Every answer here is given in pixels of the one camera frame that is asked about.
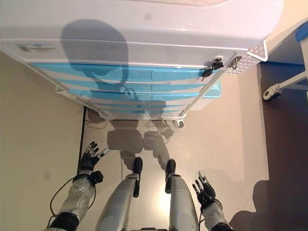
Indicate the silver robot leg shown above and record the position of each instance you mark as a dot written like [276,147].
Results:
[118,204]
[183,204]

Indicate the silver robot left leg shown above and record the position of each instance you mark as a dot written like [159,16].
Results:
[118,204]

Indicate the white medical trolley cart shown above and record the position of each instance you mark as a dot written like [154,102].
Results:
[144,36]

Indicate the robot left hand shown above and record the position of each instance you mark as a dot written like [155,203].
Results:
[87,161]

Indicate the white perforated side basket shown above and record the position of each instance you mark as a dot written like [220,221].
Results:
[258,50]

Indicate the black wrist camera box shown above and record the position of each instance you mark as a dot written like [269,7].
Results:
[98,177]

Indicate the silver robot right leg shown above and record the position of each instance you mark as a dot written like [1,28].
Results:
[183,204]

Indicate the white hospital bed frame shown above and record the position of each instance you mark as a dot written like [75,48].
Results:
[284,50]

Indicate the cart caster wheel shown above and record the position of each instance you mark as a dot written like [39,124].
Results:
[179,123]

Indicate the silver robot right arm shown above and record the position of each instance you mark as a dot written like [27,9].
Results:
[213,214]

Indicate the blue bed corner bumper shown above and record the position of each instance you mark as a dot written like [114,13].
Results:
[302,33]

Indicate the cart label sticker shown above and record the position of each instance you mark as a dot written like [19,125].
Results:
[36,47]

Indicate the silver cart latch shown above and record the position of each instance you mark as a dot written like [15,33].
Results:
[235,61]

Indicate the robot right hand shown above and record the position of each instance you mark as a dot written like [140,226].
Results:
[207,192]

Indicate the white bin with blue lid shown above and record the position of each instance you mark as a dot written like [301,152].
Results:
[213,92]

